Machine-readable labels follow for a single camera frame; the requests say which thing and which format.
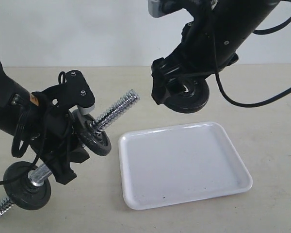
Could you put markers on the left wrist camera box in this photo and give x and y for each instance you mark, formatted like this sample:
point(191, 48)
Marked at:
point(78, 92)

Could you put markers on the white plastic tray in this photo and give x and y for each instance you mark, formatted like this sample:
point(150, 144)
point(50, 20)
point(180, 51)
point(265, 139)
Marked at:
point(179, 164)

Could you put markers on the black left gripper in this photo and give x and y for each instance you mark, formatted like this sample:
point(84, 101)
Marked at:
point(44, 116)

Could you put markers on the chrome dumbbell bar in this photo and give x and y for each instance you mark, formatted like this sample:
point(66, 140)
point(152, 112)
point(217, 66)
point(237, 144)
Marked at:
point(38, 174)

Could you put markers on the black weight plate end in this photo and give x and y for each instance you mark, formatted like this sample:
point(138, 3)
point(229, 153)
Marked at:
point(98, 143)
point(22, 192)

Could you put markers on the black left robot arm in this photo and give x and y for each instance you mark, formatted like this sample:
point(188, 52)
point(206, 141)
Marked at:
point(46, 153)

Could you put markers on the black weight plate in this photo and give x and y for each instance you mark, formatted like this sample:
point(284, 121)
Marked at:
point(192, 100)

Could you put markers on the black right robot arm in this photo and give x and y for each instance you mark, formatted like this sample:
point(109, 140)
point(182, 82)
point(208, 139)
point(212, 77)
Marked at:
point(251, 14)

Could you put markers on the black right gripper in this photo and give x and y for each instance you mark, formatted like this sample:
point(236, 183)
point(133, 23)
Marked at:
point(208, 43)

